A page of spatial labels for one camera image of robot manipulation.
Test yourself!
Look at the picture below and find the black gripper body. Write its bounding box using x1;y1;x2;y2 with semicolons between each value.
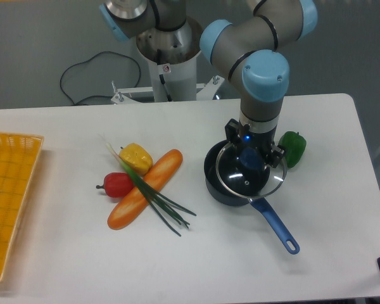
238;124;276;158

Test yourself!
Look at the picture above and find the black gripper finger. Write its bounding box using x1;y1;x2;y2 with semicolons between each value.
224;118;241;143
265;144;285;168

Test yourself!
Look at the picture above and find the glass lid blue knob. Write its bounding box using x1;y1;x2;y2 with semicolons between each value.
215;142;288;200

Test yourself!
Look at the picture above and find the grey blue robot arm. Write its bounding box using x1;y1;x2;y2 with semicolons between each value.
99;1;318;165

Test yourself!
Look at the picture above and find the green bell pepper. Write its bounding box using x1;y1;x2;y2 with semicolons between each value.
278;131;307;168

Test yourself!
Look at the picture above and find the orange baguette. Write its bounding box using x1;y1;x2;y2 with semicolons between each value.
107;149;183;230

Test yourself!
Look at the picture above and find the yellow bell pepper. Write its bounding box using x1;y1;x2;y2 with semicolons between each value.
118;143;153;176

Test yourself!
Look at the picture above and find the green spring onion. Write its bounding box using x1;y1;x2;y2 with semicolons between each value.
104;141;196;236

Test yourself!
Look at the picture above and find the red bell pepper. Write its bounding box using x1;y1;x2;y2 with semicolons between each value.
96;172;134;198

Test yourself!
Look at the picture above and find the yellow woven basket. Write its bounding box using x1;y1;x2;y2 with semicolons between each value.
0;132;44;282

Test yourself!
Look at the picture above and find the white pedestal base frame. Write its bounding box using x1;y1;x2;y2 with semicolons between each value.
110;75;225;105

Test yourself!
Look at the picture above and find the dark saucepan blue handle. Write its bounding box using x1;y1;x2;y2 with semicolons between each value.
204;141;300;255

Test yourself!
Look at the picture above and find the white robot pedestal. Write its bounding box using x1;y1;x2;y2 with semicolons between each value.
136;17;203;102

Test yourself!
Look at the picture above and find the black cable on floor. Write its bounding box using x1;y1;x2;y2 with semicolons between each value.
60;51;142;106

